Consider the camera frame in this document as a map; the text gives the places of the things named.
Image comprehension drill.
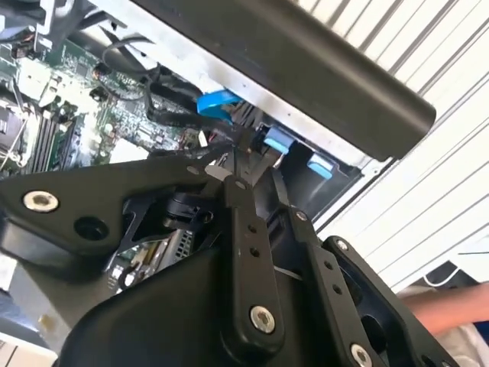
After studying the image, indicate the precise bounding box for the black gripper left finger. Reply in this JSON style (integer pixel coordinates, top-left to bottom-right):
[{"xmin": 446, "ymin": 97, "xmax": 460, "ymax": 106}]
[{"xmin": 0, "ymin": 151, "xmax": 287, "ymax": 359}]

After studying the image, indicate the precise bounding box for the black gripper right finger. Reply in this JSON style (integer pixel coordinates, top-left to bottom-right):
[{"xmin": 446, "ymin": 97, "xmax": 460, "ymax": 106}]
[{"xmin": 265, "ymin": 167, "xmax": 461, "ymax": 367}]

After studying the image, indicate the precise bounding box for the hard disk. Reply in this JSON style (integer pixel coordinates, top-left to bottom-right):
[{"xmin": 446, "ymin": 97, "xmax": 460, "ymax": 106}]
[{"xmin": 263, "ymin": 125, "xmax": 334, "ymax": 179}]

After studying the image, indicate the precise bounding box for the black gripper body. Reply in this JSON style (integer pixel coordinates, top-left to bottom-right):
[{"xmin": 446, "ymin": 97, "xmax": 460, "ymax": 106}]
[{"xmin": 57, "ymin": 244, "xmax": 341, "ymax": 367}]

